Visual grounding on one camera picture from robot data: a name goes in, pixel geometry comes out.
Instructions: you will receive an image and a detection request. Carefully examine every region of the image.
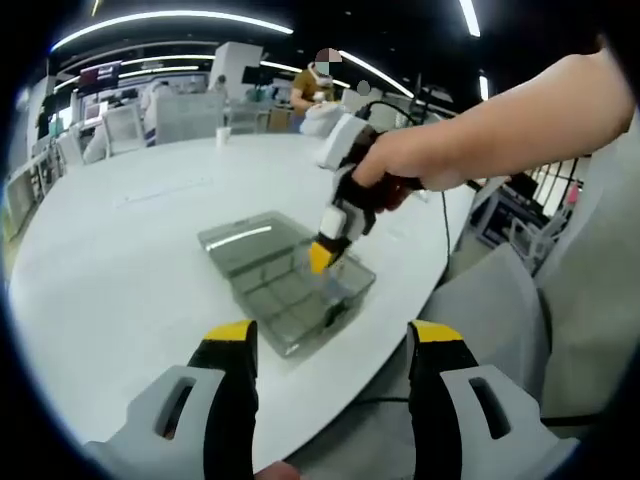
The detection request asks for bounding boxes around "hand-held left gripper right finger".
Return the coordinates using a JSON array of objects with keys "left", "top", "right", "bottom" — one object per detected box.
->
[{"left": 407, "top": 319, "right": 584, "bottom": 480}]

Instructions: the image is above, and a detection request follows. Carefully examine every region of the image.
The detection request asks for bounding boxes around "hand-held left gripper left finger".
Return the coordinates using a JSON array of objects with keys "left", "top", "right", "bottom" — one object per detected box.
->
[{"left": 83, "top": 319, "right": 261, "bottom": 480}]

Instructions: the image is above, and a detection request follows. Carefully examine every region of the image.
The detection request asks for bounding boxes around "person's right hand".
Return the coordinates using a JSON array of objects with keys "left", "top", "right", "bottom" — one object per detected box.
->
[{"left": 351, "top": 118, "right": 479, "bottom": 215}]

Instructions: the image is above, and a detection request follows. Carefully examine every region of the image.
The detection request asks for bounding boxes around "person's left hand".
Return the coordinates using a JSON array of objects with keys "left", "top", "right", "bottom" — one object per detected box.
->
[{"left": 254, "top": 459, "right": 302, "bottom": 480}]

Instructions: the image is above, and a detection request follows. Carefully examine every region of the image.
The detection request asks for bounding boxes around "clear plastic organizer box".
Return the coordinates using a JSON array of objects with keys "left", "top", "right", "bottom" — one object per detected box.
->
[{"left": 197, "top": 210, "right": 377, "bottom": 360}]

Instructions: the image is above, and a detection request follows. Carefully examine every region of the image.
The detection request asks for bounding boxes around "grey mesh office chair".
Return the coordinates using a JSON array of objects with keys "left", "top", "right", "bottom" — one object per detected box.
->
[{"left": 417, "top": 243, "right": 554, "bottom": 419}]

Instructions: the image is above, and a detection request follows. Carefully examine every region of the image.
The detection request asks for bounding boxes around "translucent partition panel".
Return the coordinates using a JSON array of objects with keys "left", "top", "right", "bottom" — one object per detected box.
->
[{"left": 154, "top": 92, "right": 226, "bottom": 144}]

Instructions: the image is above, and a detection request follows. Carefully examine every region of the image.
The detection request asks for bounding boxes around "person's pale shirt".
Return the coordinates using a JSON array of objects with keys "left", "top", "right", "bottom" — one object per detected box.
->
[{"left": 537, "top": 114, "right": 640, "bottom": 426}]

